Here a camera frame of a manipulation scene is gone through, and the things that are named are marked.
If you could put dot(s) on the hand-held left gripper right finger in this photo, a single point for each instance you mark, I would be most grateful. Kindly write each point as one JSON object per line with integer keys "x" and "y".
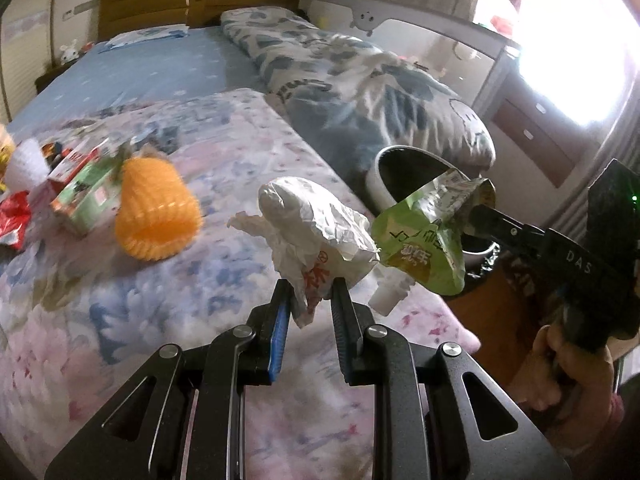
{"x": 342, "y": 330}

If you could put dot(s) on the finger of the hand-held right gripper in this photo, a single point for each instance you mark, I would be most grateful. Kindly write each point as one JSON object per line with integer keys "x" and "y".
{"x": 505, "y": 227}

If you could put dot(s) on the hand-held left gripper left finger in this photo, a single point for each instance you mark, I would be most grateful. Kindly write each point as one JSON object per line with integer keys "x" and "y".
{"x": 277, "y": 330}

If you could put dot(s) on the green spouted drink pouch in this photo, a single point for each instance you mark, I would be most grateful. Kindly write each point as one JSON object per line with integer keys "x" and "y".
{"x": 420, "y": 245}

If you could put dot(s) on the white paper wrapper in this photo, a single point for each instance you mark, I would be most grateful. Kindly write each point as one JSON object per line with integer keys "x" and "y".
{"x": 310, "y": 220}

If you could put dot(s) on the white round trash bin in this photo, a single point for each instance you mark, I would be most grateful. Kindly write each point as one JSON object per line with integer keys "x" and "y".
{"x": 380, "y": 180}

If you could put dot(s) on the orange foam fruit net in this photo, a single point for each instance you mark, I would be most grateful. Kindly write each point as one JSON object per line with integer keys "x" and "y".
{"x": 155, "y": 210}

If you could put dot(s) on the white and red milk carton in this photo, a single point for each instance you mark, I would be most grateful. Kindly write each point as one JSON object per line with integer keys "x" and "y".
{"x": 75, "y": 160}

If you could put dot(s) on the person's right hand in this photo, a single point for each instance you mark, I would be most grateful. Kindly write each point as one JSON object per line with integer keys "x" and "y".
{"x": 575, "y": 385}

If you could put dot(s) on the wooden dresser with drawers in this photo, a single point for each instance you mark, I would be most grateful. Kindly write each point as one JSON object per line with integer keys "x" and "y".
{"x": 540, "y": 130}

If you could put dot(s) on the floral pastel blanket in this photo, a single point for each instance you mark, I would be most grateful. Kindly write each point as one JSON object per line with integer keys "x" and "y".
{"x": 225, "y": 150}

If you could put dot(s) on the cartoon print quilt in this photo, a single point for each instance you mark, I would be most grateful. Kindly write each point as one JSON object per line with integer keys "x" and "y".
{"x": 340, "y": 75}

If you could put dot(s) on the green drink carton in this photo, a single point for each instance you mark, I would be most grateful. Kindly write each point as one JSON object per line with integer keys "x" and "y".
{"x": 85, "y": 200}

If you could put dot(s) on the light blue bedsheet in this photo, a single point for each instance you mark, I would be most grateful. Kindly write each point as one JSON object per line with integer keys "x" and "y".
{"x": 150, "y": 75}

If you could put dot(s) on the red plastic wrapper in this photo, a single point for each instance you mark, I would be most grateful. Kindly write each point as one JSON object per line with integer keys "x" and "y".
{"x": 15, "y": 215}

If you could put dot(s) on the white foam fruit net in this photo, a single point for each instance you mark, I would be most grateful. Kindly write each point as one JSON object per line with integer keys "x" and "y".
{"x": 27, "y": 165}

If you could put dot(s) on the blue and white pillow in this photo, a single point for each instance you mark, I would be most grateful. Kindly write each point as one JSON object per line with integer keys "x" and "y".
{"x": 145, "y": 35}

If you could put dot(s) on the yellow snack packet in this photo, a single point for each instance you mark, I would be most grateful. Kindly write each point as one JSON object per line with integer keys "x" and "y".
{"x": 5, "y": 152}

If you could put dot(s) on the dark wooden nightstand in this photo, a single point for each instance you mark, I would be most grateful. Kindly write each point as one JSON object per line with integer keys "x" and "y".
{"x": 47, "y": 77}

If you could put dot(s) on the white rabbit plush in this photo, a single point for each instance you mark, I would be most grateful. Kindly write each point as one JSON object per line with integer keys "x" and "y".
{"x": 69, "y": 52}

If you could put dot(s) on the wooden bed headboard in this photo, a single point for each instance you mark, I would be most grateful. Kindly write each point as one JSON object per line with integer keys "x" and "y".
{"x": 150, "y": 5}

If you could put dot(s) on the cream sliding door wardrobe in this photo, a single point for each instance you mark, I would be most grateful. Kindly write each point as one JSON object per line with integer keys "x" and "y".
{"x": 20, "y": 55}

